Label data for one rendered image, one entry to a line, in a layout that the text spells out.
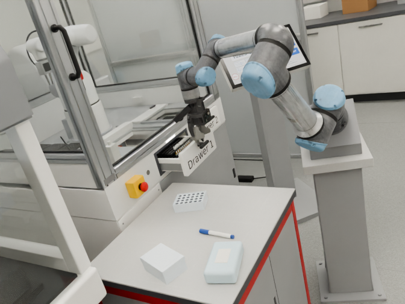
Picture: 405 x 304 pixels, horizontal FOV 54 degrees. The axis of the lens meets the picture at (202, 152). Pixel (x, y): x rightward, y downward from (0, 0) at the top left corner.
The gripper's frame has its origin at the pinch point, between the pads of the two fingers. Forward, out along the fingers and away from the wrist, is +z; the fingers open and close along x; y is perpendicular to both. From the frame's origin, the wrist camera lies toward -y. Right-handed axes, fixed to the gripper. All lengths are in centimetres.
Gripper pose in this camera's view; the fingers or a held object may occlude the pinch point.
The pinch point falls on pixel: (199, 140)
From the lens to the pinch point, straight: 178.0
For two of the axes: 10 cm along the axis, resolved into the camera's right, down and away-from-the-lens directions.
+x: 4.6, -4.5, 7.7
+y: 8.6, -0.1, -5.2
